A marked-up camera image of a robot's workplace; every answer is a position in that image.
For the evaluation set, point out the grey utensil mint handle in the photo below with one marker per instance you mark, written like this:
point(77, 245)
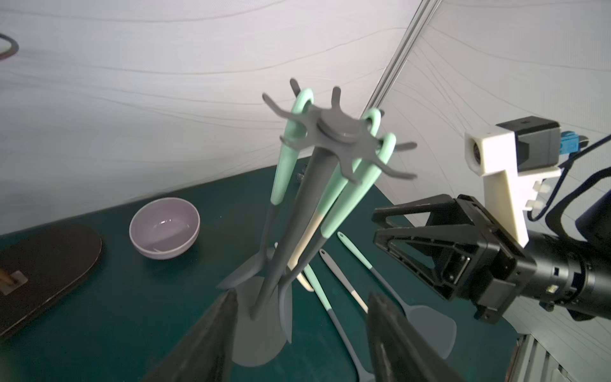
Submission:
point(285, 167)

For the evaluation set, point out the copper spiral mug tree stand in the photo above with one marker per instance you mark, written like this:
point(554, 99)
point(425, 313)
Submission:
point(38, 271)

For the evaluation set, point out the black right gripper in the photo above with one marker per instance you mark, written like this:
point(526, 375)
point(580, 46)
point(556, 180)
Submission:
point(482, 262)

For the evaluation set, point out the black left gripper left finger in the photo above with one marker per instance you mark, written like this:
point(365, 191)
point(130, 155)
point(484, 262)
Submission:
point(205, 352)

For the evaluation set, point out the lilac ceramic bowl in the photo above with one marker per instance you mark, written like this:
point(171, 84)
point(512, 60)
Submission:
point(165, 228)

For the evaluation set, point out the beige spatula grey handle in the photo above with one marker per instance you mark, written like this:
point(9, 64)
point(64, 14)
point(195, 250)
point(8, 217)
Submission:
point(341, 277)

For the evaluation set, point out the grey utensil rack stand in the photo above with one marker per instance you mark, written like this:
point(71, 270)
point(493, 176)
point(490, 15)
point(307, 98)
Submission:
point(348, 156)

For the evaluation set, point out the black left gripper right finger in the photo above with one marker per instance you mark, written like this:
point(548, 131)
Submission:
point(397, 351)

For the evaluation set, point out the grey slotted turner mint handle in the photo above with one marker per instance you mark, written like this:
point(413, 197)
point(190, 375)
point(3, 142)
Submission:
point(362, 373)

